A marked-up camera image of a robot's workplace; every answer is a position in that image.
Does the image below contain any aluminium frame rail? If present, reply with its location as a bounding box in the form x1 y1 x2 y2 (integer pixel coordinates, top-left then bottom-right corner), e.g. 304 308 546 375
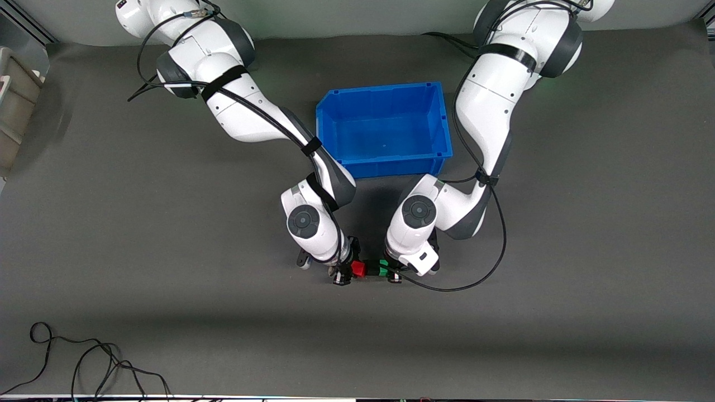
0 10 58 45

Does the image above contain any thin black loose cable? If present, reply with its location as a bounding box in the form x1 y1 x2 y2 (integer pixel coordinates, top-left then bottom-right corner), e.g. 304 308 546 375
0 322 173 400
71 342 147 400

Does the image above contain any black left arm base cable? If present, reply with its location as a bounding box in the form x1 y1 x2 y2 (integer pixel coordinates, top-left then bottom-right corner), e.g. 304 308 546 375
420 31 482 58

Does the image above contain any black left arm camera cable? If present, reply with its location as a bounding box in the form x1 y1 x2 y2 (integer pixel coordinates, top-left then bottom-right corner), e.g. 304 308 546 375
399 0 508 293

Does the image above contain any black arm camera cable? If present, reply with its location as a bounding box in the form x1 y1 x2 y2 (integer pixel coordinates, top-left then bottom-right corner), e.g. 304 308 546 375
127 0 344 266
399 0 508 293

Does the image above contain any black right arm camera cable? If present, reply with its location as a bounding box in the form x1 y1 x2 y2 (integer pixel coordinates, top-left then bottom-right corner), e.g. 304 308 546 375
127 0 344 266

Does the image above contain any beige cardboard box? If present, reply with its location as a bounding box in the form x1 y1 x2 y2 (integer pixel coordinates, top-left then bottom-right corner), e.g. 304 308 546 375
0 47 49 180

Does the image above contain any blue plastic storage bin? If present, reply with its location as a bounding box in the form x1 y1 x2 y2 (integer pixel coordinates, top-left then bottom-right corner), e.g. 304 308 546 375
316 82 454 179

